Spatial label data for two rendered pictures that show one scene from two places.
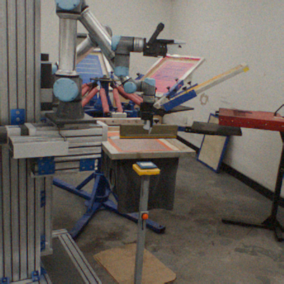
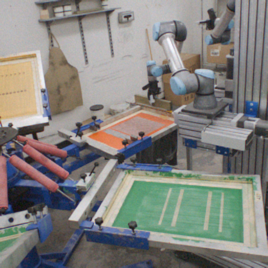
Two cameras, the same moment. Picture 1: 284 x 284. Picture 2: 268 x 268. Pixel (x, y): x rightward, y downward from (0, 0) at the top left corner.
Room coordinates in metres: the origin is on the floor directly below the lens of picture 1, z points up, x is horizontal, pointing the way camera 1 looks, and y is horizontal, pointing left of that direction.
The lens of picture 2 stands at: (3.60, 2.22, 1.99)
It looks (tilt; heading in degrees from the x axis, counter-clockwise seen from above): 25 degrees down; 249
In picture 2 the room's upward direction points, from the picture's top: 7 degrees counter-clockwise
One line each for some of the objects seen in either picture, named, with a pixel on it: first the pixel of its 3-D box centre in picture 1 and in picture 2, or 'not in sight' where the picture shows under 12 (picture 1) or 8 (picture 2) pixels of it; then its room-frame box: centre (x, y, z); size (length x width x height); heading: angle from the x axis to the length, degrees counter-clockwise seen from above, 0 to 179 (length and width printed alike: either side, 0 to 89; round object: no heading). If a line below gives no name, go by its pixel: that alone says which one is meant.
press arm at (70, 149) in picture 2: not in sight; (73, 149); (3.29, 0.22, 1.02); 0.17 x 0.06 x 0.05; 20
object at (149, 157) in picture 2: (113, 167); (155, 151); (2.64, 0.19, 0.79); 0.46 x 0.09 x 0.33; 20
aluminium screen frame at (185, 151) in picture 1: (135, 139); (132, 127); (2.76, 0.03, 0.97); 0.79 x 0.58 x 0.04; 20
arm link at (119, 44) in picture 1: (122, 44); (225, 24); (1.91, 0.12, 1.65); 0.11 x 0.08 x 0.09; 93
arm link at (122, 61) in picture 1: (122, 64); (223, 37); (1.93, 0.12, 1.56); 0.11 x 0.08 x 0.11; 3
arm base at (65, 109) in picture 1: (70, 106); not in sight; (2.04, 0.39, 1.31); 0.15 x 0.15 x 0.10
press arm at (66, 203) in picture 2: not in sight; (102, 207); (3.28, 0.79, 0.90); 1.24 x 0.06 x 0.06; 140
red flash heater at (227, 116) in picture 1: (251, 119); not in sight; (3.49, -1.01, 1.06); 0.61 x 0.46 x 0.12; 80
